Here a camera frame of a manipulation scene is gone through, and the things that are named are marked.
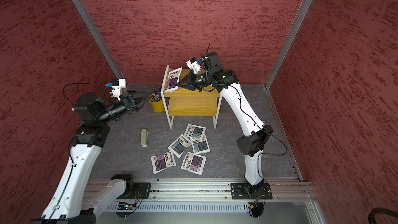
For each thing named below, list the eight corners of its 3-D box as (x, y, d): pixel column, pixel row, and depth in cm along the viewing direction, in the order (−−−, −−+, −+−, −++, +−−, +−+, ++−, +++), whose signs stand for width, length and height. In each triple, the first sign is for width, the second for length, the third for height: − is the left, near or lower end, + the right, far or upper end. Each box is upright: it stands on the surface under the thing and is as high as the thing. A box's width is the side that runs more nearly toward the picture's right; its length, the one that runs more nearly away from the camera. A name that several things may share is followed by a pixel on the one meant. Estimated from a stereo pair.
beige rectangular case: (142, 147, 90) (140, 145, 88) (142, 131, 97) (141, 129, 94) (148, 146, 91) (146, 144, 88) (148, 130, 97) (146, 128, 95)
